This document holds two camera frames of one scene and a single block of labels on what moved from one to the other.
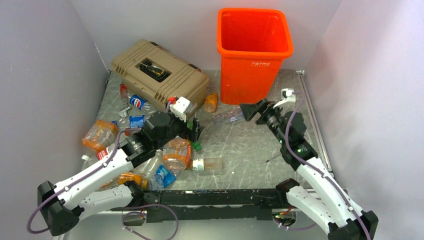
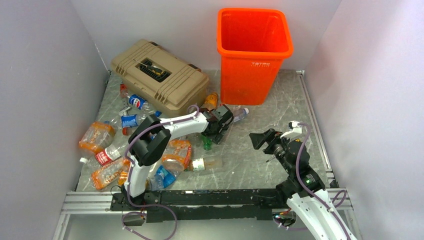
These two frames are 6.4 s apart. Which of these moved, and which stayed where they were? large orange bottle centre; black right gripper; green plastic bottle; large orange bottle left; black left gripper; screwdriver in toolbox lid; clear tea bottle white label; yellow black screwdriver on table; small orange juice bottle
Moved: black right gripper; black left gripper; green plastic bottle
Stayed: screwdriver in toolbox lid; large orange bottle centre; large orange bottle left; yellow black screwdriver on table; clear tea bottle white label; small orange juice bottle
